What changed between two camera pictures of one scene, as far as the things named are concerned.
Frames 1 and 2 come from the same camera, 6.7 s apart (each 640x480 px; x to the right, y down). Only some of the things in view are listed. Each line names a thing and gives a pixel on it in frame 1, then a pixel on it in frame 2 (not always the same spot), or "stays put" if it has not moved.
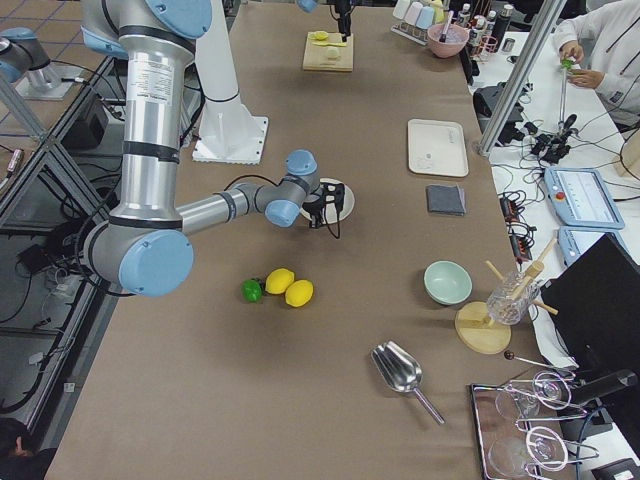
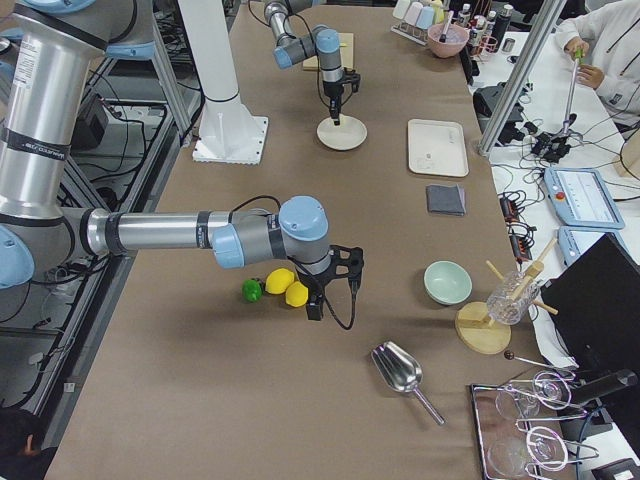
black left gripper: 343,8 → 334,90
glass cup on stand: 506,310 stays put
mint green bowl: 447,283 stays put
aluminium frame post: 521,77 stays put
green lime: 250,291 stays put
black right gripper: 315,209 → 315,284
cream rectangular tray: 437,147 stays put
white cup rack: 416,34 stays put
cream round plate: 331,216 → 349,134
